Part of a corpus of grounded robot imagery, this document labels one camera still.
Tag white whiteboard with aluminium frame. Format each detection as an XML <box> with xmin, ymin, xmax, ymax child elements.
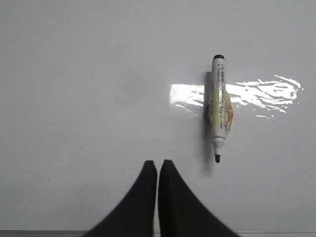
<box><xmin>0</xmin><ymin>0</ymin><xmax>316</xmax><ymax>237</ymax></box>

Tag white whiteboard marker with tape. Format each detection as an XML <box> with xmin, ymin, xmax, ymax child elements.
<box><xmin>204</xmin><ymin>54</ymin><xmax>234</xmax><ymax>163</ymax></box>

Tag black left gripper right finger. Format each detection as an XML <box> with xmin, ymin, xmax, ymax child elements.
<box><xmin>158</xmin><ymin>160</ymin><xmax>237</xmax><ymax>237</ymax></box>

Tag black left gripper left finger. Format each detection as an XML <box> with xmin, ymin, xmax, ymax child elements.
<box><xmin>85</xmin><ymin>160</ymin><xmax>158</xmax><ymax>237</ymax></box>

